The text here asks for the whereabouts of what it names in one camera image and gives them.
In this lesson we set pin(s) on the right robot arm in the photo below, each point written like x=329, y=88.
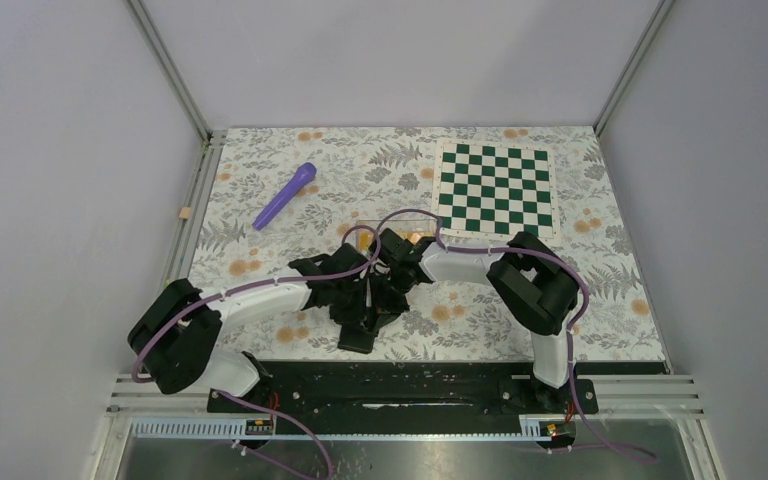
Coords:
x=525, y=274

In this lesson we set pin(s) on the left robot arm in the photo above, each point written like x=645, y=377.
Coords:
x=175, y=340

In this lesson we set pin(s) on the purple toy microphone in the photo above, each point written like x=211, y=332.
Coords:
x=304, y=175

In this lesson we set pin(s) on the green white chessboard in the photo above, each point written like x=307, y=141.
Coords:
x=493, y=191

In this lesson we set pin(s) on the black leather card holder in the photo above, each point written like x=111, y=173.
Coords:
x=359, y=335

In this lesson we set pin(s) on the floral tablecloth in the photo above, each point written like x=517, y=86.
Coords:
x=366, y=173

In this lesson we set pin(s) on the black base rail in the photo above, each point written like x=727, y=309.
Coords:
x=378, y=398

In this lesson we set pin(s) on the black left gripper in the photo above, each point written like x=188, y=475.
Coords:
x=356, y=315

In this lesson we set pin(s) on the clear box of cards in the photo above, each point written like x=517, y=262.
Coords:
x=412, y=229

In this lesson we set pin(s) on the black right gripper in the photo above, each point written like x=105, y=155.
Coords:
x=381, y=305

